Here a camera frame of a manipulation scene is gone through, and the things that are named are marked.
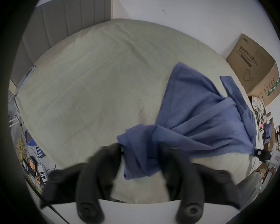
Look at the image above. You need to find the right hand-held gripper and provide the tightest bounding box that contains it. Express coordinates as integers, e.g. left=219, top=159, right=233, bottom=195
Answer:
left=236, top=148, right=280, bottom=196

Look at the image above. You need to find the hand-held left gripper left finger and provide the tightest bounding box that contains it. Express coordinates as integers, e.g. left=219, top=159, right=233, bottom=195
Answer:
left=40, top=143, right=123, bottom=224

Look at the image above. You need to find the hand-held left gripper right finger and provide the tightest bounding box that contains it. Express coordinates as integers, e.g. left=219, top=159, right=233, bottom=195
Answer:
left=158, top=146, right=242, bottom=224

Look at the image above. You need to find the blue shirt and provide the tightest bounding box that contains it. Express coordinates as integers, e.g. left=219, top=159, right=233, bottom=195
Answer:
left=117, top=62, right=257, bottom=180

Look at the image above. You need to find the plaid cloth pile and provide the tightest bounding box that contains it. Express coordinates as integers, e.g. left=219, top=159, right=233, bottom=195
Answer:
left=251, top=96, right=267, bottom=125

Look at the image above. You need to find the blue box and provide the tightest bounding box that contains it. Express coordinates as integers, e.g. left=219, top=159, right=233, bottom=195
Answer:
left=24, top=130, right=38, bottom=147

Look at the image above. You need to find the brown cardboard carton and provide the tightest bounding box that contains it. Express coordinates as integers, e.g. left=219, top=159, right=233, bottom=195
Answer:
left=226, top=33, right=280, bottom=107

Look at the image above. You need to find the bed with beige sheet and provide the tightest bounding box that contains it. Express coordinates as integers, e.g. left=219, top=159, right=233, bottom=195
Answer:
left=15, top=18, right=262, bottom=205

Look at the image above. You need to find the small white device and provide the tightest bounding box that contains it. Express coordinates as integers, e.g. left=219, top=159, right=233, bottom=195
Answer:
left=25, top=65, right=36, bottom=77

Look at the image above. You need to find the grey padded headboard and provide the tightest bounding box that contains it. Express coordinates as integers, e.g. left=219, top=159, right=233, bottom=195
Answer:
left=10, top=0, right=114, bottom=89

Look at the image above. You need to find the yellow cable coil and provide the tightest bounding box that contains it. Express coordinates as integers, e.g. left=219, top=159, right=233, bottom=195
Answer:
left=17, top=137, right=27, bottom=164

